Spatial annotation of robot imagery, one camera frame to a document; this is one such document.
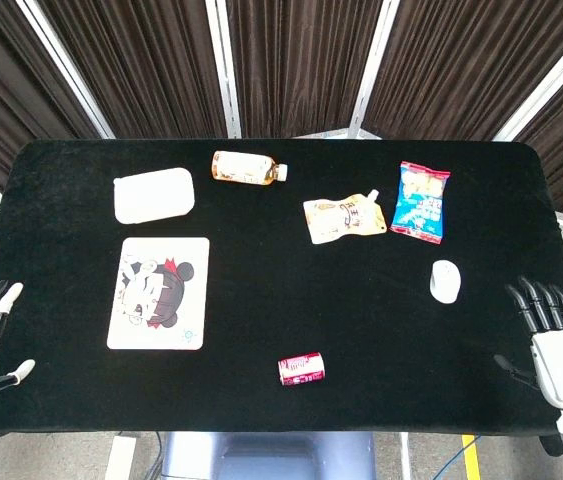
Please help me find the white computer mouse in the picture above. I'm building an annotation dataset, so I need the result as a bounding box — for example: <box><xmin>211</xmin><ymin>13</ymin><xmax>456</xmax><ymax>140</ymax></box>
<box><xmin>429</xmin><ymin>259</ymin><xmax>462</xmax><ymax>304</ymax></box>

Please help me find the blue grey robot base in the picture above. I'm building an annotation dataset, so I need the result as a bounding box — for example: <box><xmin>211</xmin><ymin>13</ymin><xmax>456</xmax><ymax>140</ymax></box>
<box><xmin>160</xmin><ymin>430</ymin><xmax>377</xmax><ymax>480</ymax></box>

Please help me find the cartoon print mouse pad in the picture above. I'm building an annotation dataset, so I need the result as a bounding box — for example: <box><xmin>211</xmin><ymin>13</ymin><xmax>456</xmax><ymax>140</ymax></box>
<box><xmin>106</xmin><ymin>236</ymin><xmax>211</xmax><ymax>351</ymax></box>

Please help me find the white power strip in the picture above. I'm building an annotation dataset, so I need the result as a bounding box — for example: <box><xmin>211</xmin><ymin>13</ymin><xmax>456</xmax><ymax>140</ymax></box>
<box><xmin>105</xmin><ymin>433</ymin><xmax>138</xmax><ymax>480</ymax></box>

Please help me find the blue red snack bag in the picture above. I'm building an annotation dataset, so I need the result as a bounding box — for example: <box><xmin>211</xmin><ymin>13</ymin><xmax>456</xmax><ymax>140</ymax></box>
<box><xmin>389</xmin><ymin>160</ymin><xmax>452</xmax><ymax>246</ymax></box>

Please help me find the white plastic food container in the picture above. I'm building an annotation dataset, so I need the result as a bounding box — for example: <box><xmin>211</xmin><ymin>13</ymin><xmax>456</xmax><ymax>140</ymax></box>
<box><xmin>112</xmin><ymin>166</ymin><xmax>196</xmax><ymax>225</ymax></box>

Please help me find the red white drink can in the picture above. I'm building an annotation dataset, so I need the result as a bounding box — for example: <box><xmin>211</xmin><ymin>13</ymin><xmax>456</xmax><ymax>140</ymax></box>
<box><xmin>277</xmin><ymin>351</ymin><xmax>326</xmax><ymax>387</ymax></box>

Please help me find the beige spout pouch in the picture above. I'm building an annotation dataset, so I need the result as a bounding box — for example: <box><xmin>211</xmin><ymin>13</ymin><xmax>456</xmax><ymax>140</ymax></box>
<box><xmin>302</xmin><ymin>188</ymin><xmax>388</xmax><ymax>246</ymax></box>

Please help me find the black velvet tablecloth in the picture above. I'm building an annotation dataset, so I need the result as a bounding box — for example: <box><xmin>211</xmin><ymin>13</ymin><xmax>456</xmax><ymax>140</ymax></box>
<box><xmin>0</xmin><ymin>138</ymin><xmax>563</xmax><ymax>456</ymax></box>

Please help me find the amber tea bottle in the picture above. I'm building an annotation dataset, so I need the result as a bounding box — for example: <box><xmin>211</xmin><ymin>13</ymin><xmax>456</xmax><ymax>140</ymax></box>
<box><xmin>210</xmin><ymin>150</ymin><xmax>290</xmax><ymax>187</ymax></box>

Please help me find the blue floor cable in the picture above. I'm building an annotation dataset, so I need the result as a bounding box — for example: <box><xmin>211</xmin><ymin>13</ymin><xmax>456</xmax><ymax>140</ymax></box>
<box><xmin>433</xmin><ymin>434</ymin><xmax>482</xmax><ymax>480</ymax></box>

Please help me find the black floor cable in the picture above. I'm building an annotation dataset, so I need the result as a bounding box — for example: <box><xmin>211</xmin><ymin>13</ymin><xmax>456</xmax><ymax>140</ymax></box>
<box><xmin>148</xmin><ymin>432</ymin><xmax>165</xmax><ymax>480</ymax></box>

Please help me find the white frame pole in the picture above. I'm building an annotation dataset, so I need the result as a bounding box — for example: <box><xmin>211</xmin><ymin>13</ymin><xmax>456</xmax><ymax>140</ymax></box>
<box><xmin>492</xmin><ymin>22</ymin><xmax>563</xmax><ymax>143</ymax></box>
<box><xmin>348</xmin><ymin>0</ymin><xmax>402</xmax><ymax>140</ymax></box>
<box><xmin>204</xmin><ymin>0</ymin><xmax>243</xmax><ymax>140</ymax></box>
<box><xmin>13</xmin><ymin>0</ymin><xmax>116</xmax><ymax>140</ymax></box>

